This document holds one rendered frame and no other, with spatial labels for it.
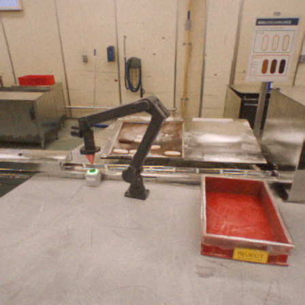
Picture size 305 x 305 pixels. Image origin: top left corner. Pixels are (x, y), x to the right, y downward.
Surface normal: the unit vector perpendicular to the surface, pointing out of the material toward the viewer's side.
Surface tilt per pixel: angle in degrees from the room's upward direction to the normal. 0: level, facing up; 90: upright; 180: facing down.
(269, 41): 90
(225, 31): 90
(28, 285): 0
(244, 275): 0
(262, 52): 90
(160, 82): 90
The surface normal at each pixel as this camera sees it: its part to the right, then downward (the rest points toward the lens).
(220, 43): -0.11, 0.41
